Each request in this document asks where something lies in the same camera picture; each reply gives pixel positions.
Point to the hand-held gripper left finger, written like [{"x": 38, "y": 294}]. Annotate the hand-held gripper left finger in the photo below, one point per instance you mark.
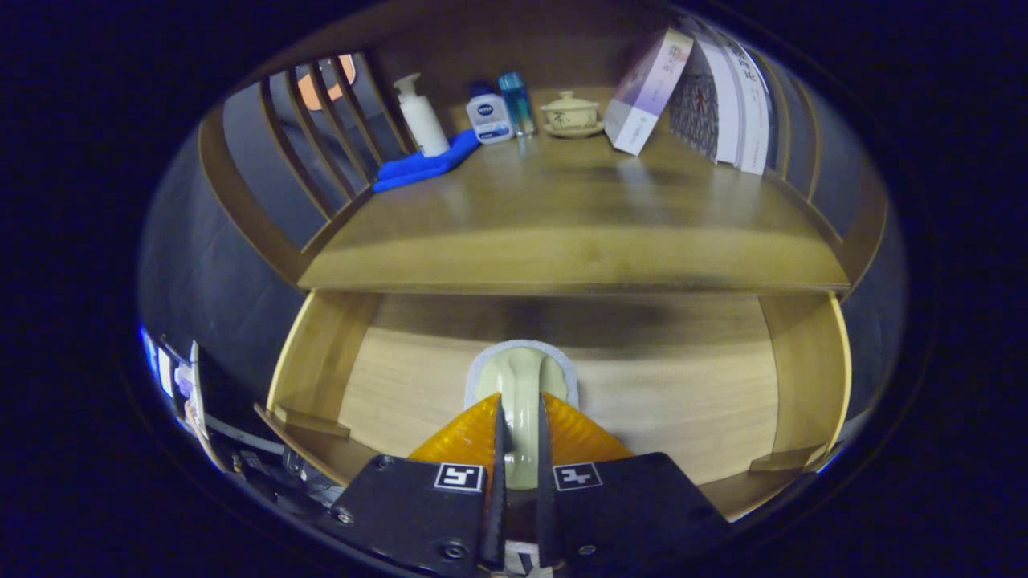
[{"x": 401, "y": 510}]

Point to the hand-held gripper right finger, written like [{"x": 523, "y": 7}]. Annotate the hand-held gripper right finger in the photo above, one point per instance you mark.
[{"x": 634, "y": 510}]

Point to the wooden drawer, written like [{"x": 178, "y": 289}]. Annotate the wooden drawer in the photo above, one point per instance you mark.
[{"x": 683, "y": 401}]

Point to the pale green brush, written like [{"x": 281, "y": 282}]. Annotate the pale green brush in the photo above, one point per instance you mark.
[{"x": 522, "y": 385}]

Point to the wooden countertop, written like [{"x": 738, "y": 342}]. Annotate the wooden countertop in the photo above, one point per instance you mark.
[{"x": 562, "y": 217}]

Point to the wooden cabinet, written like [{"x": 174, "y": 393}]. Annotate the wooden cabinet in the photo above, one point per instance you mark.
[{"x": 482, "y": 48}]

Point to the blue cloth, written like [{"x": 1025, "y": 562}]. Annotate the blue cloth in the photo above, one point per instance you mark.
[{"x": 418, "y": 167}]

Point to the white pump bottle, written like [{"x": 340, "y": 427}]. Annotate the white pump bottle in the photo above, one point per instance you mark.
[{"x": 424, "y": 124}]

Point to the beige lidded tea cup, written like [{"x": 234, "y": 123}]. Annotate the beige lidded tea cup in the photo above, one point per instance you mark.
[{"x": 572, "y": 114}]

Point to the white blue lotion bottle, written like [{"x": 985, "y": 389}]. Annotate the white blue lotion bottle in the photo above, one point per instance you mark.
[{"x": 490, "y": 116}]

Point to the thin white book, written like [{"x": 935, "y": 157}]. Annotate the thin white book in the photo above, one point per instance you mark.
[{"x": 729, "y": 104}]

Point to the purple white book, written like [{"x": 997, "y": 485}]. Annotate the purple white book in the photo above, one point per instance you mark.
[{"x": 646, "y": 92}]

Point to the slim teal bottle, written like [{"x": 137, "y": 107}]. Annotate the slim teal bottle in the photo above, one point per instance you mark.
[{"x": 518, "y": 104}]

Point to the wall poster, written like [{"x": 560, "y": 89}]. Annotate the wall poster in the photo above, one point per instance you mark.
[{"x": 181, "y": 377}]

